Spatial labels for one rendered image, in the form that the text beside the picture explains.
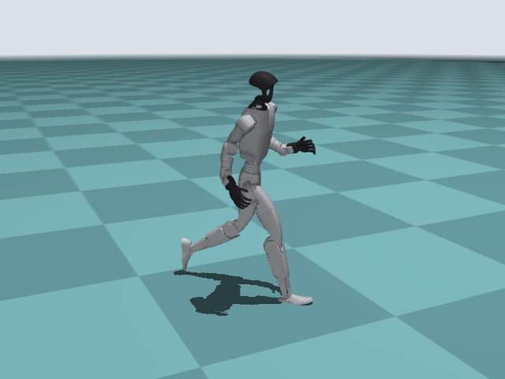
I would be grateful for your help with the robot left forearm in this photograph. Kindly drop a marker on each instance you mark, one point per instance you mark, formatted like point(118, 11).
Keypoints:
point(280, 148)

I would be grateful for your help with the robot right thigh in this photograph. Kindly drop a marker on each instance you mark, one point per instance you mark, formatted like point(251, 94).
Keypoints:
point(265, 211)

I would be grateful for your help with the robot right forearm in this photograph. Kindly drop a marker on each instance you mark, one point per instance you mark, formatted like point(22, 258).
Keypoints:
point(226, 164)

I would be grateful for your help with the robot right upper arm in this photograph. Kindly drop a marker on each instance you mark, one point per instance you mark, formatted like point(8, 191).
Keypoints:
point(243, 125)

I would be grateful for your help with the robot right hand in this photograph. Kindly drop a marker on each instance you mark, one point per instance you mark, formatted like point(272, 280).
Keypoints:
point(235, 193)

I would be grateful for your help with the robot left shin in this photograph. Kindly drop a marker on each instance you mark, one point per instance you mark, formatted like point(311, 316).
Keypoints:
point(212, 238)

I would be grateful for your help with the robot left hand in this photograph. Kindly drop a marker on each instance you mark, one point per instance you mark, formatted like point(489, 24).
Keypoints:
point(303, 146)

